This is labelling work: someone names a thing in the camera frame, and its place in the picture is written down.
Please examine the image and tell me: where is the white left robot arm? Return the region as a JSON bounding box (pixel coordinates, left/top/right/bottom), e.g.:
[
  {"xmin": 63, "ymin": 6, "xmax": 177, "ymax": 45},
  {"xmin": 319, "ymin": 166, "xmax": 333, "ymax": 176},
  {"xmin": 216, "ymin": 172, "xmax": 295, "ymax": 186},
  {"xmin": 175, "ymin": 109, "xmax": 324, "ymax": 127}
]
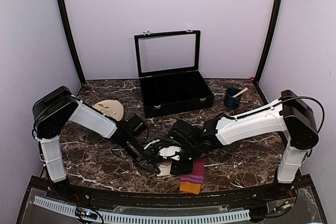
[{"xmin": 32, "ymin": 86, "xmax": 160, "ymax": 201}]

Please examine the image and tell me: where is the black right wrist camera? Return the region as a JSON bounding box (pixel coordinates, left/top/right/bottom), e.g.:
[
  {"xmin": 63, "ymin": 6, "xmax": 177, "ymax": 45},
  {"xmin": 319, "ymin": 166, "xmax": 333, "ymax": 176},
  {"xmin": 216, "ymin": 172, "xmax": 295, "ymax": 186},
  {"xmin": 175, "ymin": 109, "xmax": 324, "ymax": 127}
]
[{"xmin": 168, "ymin": 120, "xmax": 202, "ymax": 147}]

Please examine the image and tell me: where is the dark blue mug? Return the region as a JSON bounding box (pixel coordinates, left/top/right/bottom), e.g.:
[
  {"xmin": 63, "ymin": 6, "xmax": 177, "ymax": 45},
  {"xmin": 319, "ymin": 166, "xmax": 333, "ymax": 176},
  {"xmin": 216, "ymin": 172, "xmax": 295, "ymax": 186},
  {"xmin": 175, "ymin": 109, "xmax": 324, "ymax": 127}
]
[{"xmin": 224, "ymin": 87, "xmax": 242, "ymax": 109}]

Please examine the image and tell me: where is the black right corner post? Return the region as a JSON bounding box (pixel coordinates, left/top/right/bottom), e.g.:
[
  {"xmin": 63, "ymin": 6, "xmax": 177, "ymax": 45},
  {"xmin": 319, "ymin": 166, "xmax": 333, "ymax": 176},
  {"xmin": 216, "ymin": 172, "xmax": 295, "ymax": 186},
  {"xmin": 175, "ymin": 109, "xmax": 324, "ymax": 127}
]
[{"xmin": 254, "ymin": 0, "xmax": 281, "ymax": 86}]

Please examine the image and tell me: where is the brown and white sock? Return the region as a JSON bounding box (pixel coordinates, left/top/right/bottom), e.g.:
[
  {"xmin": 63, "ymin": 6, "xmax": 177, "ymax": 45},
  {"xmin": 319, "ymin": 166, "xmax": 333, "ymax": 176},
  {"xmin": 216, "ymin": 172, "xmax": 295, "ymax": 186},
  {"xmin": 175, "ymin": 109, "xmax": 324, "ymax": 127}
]
[{"xmin": 157, "ymin": 163, "xmax": 171, "ymax": 177}]

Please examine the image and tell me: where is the white slotted cable duct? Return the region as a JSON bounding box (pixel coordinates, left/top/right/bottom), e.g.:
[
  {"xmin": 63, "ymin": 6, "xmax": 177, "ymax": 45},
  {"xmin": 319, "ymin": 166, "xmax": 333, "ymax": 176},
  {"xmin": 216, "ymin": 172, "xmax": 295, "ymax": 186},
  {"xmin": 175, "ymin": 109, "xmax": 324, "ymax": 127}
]
[{"xmin": 33, "ymin": 196, "xmax": 250, "ymax": 223}]

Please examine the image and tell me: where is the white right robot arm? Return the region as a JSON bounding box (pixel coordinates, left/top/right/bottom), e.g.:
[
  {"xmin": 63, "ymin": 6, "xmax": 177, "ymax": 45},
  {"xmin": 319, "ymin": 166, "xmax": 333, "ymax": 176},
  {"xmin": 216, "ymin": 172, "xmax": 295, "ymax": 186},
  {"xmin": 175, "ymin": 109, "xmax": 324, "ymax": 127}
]
[{"xmin": 157, "ymin": 90, "xmax": 321, "ymax": 200}]

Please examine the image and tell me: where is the black corner post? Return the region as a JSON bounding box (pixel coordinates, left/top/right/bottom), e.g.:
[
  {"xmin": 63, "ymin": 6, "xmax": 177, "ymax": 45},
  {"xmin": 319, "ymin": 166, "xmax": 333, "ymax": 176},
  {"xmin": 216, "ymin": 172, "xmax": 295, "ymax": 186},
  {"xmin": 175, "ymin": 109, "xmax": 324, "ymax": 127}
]
[
  {"xmin": 57, "ymin": 0, "xmax": 86, "ymax": 86},
  {"xmin": 254, "ymin": 0, "xmax": 281, "ymax": 86}
]

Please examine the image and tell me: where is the black left corner post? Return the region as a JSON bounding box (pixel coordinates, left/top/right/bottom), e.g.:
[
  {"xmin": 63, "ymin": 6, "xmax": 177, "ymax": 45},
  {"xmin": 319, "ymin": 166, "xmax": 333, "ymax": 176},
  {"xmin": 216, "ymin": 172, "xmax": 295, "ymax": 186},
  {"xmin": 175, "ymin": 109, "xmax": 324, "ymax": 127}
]
[{"xmin": 57, "ymin": 0, "xmax": 86, "ymax": 86}]

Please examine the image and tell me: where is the black display box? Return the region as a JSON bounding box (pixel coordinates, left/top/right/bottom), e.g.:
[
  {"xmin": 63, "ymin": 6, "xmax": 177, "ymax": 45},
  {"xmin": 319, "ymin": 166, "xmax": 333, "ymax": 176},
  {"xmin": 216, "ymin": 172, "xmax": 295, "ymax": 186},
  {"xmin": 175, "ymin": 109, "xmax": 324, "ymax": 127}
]
[{"xmin": 134, "ymin": 30, "xmax": 214, "ymax": 118}]

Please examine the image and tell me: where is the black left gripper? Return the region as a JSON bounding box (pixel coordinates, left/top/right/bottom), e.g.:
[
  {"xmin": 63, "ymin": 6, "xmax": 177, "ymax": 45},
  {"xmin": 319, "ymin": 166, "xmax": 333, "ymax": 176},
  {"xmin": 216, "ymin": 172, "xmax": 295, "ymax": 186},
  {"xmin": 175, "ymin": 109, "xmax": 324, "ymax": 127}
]
[{"xmin": 121, "ymin": 135, "xmax": 160, "ymax": 175}]

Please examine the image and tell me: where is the black front table rail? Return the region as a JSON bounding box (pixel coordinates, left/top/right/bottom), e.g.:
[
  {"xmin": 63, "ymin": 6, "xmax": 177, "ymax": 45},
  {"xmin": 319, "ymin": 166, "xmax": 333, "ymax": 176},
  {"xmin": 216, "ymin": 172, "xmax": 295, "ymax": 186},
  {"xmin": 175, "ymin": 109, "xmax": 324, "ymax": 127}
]
[{"xmin": 26, "ymin": 174, "xmax": 313, "ymax": 210}]

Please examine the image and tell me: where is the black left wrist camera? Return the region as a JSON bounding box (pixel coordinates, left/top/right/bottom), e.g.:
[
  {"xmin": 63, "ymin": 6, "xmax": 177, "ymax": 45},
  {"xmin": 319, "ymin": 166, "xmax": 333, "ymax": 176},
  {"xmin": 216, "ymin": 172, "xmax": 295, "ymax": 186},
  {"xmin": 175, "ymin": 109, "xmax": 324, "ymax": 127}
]
[{"xmin": 127, "ymin": 115, "xmax": 147, "ymax": 136}]

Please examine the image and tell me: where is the maroon purple orange sock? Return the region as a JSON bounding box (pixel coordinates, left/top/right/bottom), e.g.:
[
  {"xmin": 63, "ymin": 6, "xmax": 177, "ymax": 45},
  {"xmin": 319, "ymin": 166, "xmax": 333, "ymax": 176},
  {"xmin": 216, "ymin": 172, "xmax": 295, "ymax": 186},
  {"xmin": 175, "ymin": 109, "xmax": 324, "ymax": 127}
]
[{"xmin": 180, "ymin": 156, "xmax": 206, "ymax": 195}]

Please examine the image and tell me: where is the wooden stick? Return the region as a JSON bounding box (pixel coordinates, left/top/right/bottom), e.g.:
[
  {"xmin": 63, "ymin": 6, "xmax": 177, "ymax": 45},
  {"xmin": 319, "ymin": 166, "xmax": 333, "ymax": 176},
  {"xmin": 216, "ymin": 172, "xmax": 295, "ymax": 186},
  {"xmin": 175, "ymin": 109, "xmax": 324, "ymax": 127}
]
[{"xmin": 232, "ymin": 87, "xmax": 248, "ymax": 98}]

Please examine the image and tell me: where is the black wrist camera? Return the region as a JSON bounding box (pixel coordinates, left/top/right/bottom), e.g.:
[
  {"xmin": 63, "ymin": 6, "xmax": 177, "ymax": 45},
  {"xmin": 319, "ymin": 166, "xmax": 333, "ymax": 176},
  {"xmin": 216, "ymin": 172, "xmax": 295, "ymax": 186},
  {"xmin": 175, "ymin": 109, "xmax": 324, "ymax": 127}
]
[
  {"xmin": 168, "ymin": 120, "xmax": 202, "ymax": 147},
  {"xmin": 127, "ymin": 115, "xmax": 147, "ymax": 136}
]

